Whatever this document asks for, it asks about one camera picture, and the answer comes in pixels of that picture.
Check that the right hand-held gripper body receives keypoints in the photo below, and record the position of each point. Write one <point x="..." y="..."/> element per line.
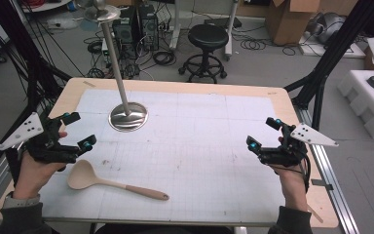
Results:
<point x="282" y="156"/>

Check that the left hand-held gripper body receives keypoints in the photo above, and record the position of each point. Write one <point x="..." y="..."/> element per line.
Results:
<point x="50" y="151"/>

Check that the person's left hand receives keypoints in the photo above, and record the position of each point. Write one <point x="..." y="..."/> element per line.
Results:
<point x="32" y="177"/>

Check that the person's right hand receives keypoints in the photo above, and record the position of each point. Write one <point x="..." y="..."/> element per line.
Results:
<point x="292" y="187"/>

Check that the metal stand with round base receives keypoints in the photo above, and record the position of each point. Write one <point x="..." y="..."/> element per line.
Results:
<point x="128" y="119"/>

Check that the white grid mat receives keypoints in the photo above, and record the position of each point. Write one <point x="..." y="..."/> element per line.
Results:
<point x="191" y="146"/>

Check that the white foam block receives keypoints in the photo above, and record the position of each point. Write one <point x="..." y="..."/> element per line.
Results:
<point x="366" y="107"/>

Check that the black computer tower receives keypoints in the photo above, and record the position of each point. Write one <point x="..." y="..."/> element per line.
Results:
<point x="149" y="27"/>
<point x="123" y="32"/>

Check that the brown cardboard box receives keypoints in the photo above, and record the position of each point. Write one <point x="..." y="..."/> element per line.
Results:
<point x="290" y="21"/>

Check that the white stand leg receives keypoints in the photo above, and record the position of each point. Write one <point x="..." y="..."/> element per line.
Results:
<point x="176" y="24"/>
<point x="230" y="29"/>

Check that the black round stool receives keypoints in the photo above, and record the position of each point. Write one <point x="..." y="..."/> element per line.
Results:
<point x="207" y="36"/>

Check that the grey rounded device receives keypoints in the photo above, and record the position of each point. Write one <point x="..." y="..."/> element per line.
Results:
<point x="329" y="27"/>

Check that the black frame struts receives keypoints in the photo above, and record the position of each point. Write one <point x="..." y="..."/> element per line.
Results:
<point x="331" y="55"/>
<point x="29" y="58"/>

